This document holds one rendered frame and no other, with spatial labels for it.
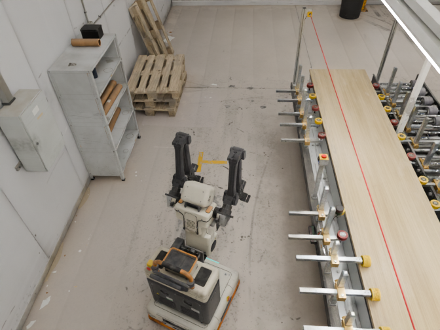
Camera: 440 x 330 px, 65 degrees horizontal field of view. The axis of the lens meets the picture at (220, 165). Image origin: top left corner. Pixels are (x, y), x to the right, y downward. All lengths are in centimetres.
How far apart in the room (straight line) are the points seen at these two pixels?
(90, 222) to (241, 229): 174
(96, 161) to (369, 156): 309
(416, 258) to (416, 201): 59
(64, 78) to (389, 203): 326
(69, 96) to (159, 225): 169
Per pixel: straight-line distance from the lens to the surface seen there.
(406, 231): 311
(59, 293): 391
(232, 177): 240
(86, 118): 408
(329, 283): 289
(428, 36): 224
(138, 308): 358
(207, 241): 279
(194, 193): 246
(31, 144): 326
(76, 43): 425
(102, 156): 440
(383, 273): 282
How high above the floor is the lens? 318
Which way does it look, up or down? 44 degrees down
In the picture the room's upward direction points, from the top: 2 degrees counter-clockwise
